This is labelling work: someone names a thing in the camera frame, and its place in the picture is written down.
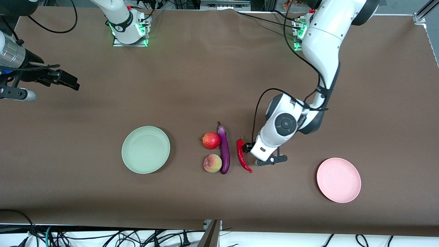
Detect aluminium frame corner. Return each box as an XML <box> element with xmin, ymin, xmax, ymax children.
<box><xmin>413</xmin><ymin>0</ymin><xmax>439</xmax><ymax>26</ymax></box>

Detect red pomegranate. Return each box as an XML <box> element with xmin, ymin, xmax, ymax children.
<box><xmin>201</xmin><ymin>132</ymin><xmax>221</xmax><ymax>150</ymax></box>

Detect aluminium profile beam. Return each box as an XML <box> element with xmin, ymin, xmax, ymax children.
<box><xmin>197</xmin><ymin>220</ymin><xmax>222</xmax><ymax>247</ymax></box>

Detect red chili pepper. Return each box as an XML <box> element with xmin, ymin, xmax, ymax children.
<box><xmin>236</xmin><ymin>135</ymin><xmax>253</xmax><ymax>173</ymax></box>

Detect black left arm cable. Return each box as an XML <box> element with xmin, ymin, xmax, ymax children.
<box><xmin>252</xmin><ymin>0</ymin><xmax>330</xmax><ymax>144</ymax></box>

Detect looping black floor cable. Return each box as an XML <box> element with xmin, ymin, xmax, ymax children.
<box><xmin>0</xmin><ymin>209</ymin><xmax>35</xmax><ymax>247</ymax></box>

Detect brown table cover sheet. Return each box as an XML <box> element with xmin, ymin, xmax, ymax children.
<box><xmin>0</xmin><ymin>6</ymin><xmax>439</xmax><ymax>237</ymax></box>

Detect grey metal box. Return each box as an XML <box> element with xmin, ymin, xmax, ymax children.
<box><xmin>200</xmin><ymin>0</ymin><xmax>251</xmax><ymax>11</ymax></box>

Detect tangled black floor cables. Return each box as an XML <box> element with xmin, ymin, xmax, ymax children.
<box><xmin>51</xmin><ymin>229</ymin><xmax>192</xmax><ymax>247</ymax></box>

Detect long purple eggplant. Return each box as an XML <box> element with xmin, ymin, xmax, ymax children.
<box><xmin>217</xmin><ymin>121</ymin><xmax>231</xmax><ymax>175</ymax></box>

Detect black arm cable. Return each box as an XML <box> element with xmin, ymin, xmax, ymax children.
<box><xmin>252</xmin><ymin>0</ymin><xmax>330</xmax><ymax>144</ymax></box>
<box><xmin>27</xmin><ymin>0</ymin><xmax>78</xmax><ymax>34</ymax></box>

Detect long thin black cable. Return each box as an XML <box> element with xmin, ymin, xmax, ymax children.
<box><xmin>237</xmin><ymin>11</ymin><xmax>302</xmax><ymax>30</ymax></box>

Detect pink round plate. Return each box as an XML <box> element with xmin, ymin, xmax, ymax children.
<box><xmin>316</xmin><ymin>157</ymin><xmax>361</xmax><ymax>203</ymax></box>

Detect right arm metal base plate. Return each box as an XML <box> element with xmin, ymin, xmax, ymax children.
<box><xmin>112</xmin><ymin>15</ymin><xmax>149</xmax><ymax>47</ymax></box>

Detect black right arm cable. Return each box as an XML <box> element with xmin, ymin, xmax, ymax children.
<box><xmin>27</xmin><ymin>0</ymin><xmax>78</xmax><ymax>34</ymax></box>

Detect yellow pink peach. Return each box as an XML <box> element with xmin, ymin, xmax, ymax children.
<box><xmin>203</xmin><ymin>154</ymin><xmax>222</xmax><ymax>173</ymax></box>

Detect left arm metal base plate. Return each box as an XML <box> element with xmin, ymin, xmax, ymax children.
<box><xmin>292</xmin><ymin>19</ymin><xmax>306</xmax><ymax>52</ymax></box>

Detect pale green round plate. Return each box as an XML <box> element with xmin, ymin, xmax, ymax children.
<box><xmin>121</xmin><ymin>126</ymin><xmax>171</xmax><ymax>174</ymax></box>

